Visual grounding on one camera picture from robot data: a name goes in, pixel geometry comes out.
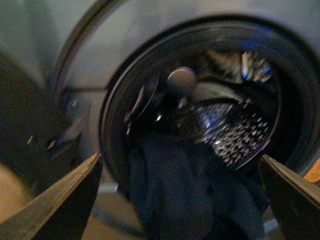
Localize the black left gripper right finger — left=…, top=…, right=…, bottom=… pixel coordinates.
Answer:
left=258, top=155, right=320, bottom=240

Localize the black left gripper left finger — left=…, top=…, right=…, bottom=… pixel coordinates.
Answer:
left=0, top=153, right=103, bottom=240

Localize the dark grey cloth garment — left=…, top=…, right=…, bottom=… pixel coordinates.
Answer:
left=128, top=135, right=269, bottom=240

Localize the black washing machine door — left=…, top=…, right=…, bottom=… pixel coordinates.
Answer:
left=0, top=55, right=80, bottom=195

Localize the grey front-load washing machine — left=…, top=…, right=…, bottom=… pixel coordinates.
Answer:
left=0, top=0, right=320, bottom=240

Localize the orange warning sticker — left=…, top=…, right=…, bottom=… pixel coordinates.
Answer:
left=303, top=161, right=320, bottom=185

